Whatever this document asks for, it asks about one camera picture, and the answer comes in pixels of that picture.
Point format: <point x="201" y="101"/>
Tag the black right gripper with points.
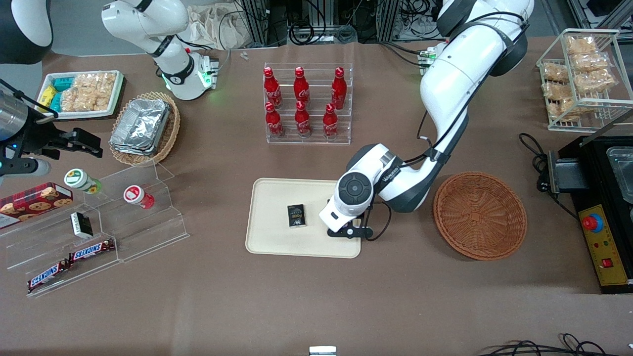
<point x="40" y="140"/>

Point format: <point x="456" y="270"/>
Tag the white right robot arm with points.
<point x="148" y="24"/>

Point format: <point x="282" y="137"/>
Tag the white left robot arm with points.
<point x="460" y="74"/>

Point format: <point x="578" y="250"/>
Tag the white rectangular snack tray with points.
<point x="116" y="94"/>

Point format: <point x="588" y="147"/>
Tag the cream plastic tray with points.
<point x="277" y="242"/>

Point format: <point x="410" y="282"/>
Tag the oval tan wicker basket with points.
<point x="170" y="131"/>

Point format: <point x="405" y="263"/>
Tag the round brown wicker basket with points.
<point x="479" y="215"/>

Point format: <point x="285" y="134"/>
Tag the green lid snack cup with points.
<point x="79" y="179"/>

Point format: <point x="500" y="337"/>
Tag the clear bag rice crackers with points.
<point x="81" y="101"/>
<point x="96" y="84"/>

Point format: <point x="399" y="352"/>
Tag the teal snack packet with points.
<point x="55" y="102"/>
<point x="63" y="83"/>

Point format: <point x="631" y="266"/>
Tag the small black snack box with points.
<point x="296" y="216"/>

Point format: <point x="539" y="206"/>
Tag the stack of foil trays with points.
<point x="141" y="126"/>

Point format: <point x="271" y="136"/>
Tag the yellow snack packet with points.
<point x="46" y="95"/>

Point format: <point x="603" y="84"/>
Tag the red lid snack cup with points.
<point x="136" y="195"/>

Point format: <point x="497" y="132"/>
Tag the red cookie box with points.
<point x="34" y="200"/>

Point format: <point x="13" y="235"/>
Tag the small black white box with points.
<point x="81" y="225"/>

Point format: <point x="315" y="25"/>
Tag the Snickers chocolate bar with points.
<point x="47" y="276"/>
<point x="91" y="250"/>

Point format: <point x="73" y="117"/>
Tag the clear acrylic bottle rack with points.
<point x="341" y="123"/>

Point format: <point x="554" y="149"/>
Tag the clear acrylic stepped shelf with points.
<point x="148" y="232"/>

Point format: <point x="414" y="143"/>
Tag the red cola bottle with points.
<point x="300" y="86"/>
<point x="339" y="89"/>
<point x="271" y="89"/>
<point x="330" y="122"/>
<point x="273" y="121"/>
<point x="302" y="121"/>

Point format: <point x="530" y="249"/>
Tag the small white edge block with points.
<point x="322" y="351"/>

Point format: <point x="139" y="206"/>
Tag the beige cloth bag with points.
<point x="217" y="27"/>

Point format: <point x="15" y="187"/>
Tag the aluminium equipment rack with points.
<point x="336" y="17"/>

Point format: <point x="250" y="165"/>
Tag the clear bag fried snacks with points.
<point x="558" y="90"/>
<point x="555" y="72"/>
<point x="581" y="44"/>
<point x="589" y="62"/>
<point x="566" y="109"/>
<point x="596" y="80"/>

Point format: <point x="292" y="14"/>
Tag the black sealing machine yellow panel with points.
<point x="606" y="237"/>

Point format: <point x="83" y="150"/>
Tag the clear plastic food container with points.
<point x="622" y="173"/>

